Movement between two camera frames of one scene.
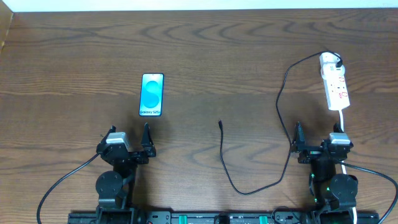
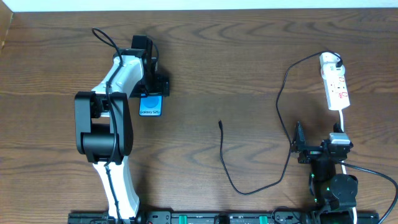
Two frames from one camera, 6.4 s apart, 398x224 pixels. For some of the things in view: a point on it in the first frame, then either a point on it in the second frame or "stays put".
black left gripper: (131, 154) to (162, 85)
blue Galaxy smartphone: (152, 94) stays put
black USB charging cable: (339, 65) stays put
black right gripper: (316, 150) stays put
